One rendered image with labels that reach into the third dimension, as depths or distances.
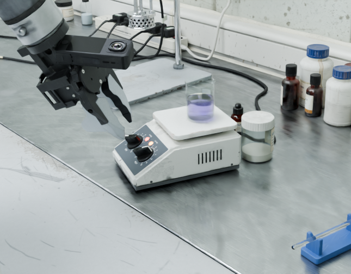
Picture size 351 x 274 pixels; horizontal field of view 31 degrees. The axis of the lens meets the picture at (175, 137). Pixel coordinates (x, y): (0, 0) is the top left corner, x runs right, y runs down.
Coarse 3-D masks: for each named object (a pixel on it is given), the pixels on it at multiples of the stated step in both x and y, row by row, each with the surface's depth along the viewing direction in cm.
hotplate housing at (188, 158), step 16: (160, 128) 112; (176, 144) 106; (192, 144) 106; (208, 144) 107; (224, 144) 108; (240, 144) 110; (160, 160) 105; (176, 160) 106; (192, 160) 107; (208, 160) 108; (224, 160) 110; (240, 160) 111; (128, 176) 107; (144, 176) 105; (160, 176) 106; (176, 176) 107; (192, 176) 109
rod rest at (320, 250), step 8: (336, 232) 91; (344, 232) 91; (320, 240) 85; (328, 240) 89; (336, 240) 89; (344, 240) 89; (304, 248) 88; (312, 248) 87; (320, 248) 86; (328, 248) 88; (336, 248) 88; (344, 248) 88; (304, 256) 88; (312, 256) 86; (320, 256) 86; (328, 256) 87
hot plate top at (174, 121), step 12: (180, 108) 116; (216, 108) 115; (156, 120) 112; (168, 120) 111; (180, 120) 111; (216, 120) 110; (228, 120) 110; (168, 132) 107; (180, 132) 106; (192, 132) 106; (204, 132) 106; (216, 132) 107
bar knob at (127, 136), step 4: (128, 136) 111; (132, 136) 111; (136, 136) 110; (140, 136) 112; (128, 140) 112; (132, 140) 111; (136, 140) 111; (140, 140) 111; (128, 144) 112; (132, 144) 112; (136, 144) 111; (132, 148) 111
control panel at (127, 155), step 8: (144, 128) 114; (144, 136) 112; (152, 136) 111; (120, 144) 114; (144, 144) 110; (152, 144) 109; (160, 144) 108; (120, 152) 112; (128, 152) 111; (160, 152) 106; (128, 160) 109; (136, 160) 108; (152, 160) 105; (128, 168) 107; (136, 168) 106; (144, 168) 105
